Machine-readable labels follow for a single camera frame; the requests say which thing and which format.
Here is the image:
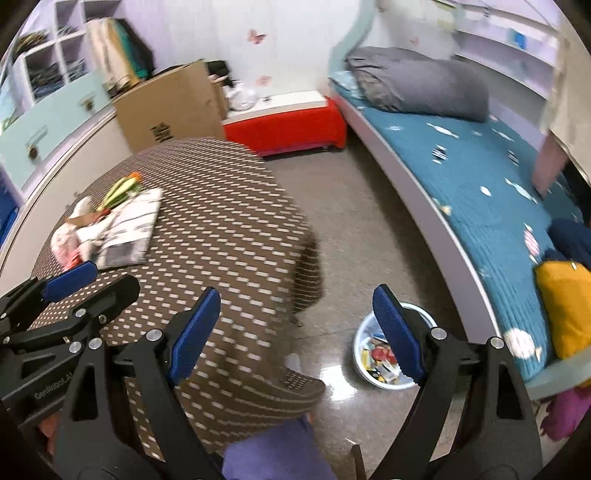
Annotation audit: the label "mint green bed frame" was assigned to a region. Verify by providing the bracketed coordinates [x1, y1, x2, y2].
[329, 0, 591, 402]

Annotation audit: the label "brown polka-dot tablecloth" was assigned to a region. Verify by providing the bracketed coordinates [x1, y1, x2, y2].
[30, 136, 326, 462]

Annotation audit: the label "mint green drawer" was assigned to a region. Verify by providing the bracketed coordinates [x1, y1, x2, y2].
[0, 104, 65, 185]
[46, 69, 115, 127]

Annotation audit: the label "white plastic bag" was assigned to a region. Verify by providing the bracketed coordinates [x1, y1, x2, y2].
[228, 80, 259, 112]

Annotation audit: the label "blue bag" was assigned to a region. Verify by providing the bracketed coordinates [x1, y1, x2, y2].
[0, 189, 19, 245]

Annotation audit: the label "white plastic bin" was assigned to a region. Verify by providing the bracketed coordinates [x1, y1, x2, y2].
[353, 302, 435, 392]

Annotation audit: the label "cream hanging jacket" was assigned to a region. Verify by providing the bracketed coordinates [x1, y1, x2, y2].
[87, 18, 123, 89]

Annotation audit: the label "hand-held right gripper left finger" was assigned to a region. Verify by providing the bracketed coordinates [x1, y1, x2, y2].
[53, 286, 222, 480]

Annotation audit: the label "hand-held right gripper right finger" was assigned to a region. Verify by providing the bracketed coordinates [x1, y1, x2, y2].
[369, 285, 544, 480]

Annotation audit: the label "dark hanging garment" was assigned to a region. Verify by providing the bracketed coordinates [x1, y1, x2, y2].
[127, 23, 156, 78]

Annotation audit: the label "grey duvet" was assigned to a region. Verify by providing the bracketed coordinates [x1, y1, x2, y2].
[346, 46, 490, 122]

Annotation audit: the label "white curved cabinet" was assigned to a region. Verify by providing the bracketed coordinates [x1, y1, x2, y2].
[0, 104, 137, 278]

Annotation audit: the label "blue plaid pillow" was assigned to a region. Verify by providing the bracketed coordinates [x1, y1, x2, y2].
[330, 69, 362, 99]

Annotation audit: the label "person's left forearm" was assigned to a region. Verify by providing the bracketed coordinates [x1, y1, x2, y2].
[38, 408, 62, 455]

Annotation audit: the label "magenta cloth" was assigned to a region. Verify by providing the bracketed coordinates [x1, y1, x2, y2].
[540, 385, 591, 441]

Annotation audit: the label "yellow jacket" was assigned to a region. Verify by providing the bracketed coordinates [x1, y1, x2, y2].
[536, 261, 591, 361]

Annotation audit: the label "pink plastic bag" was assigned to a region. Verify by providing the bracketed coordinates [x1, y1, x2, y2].
[50, 224, 86, 271]

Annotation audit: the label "large cardboard box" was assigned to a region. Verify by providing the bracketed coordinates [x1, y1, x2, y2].
[113, 59, 227, 153]

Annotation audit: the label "black cloth pile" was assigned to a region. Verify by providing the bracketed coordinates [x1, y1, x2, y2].
[205, 60, 232, 87]

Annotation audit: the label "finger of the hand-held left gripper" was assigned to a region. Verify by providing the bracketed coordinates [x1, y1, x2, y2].
[0, 261, 99, 324]
[0, 274, 140, 365]

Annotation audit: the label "cream hanging sweater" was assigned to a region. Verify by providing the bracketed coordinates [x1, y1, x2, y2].
[539, 18, 591, 160]

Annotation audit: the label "navy clothing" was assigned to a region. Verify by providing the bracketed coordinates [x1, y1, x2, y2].
[545, 219, 591, 268]

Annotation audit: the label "lilac bed shelves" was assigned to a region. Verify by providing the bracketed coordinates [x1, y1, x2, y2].
[455, 0, 561, 93]

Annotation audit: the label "pink hanging garment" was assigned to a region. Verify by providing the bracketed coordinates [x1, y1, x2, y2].
[531, 136, 570, 198]

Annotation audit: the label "red bench with white top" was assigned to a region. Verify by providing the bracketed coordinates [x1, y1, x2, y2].
[223, 90, 348, 158]

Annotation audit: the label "pile of mixed wrappers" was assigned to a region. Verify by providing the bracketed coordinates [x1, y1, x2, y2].
[361, 333, 404, 385]

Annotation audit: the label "purple chair seat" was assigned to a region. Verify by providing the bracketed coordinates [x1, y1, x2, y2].
[222, 415, 338, 480]

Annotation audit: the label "green hanging garment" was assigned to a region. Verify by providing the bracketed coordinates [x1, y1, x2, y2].
[115, 21, 140, 80]

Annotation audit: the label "bed with teal cover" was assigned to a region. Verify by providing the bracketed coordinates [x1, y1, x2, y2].
[329, 71, 585, 379]

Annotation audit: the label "white panelled wardrobe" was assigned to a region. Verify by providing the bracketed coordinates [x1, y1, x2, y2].
[115, 0, 361, 109]

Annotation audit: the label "white cubby shelf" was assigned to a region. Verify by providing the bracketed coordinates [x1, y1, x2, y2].
[9, 0, 116, 107]

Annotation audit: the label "brown clothes pile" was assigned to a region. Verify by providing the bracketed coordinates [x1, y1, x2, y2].
[14, 31, 47, 56]

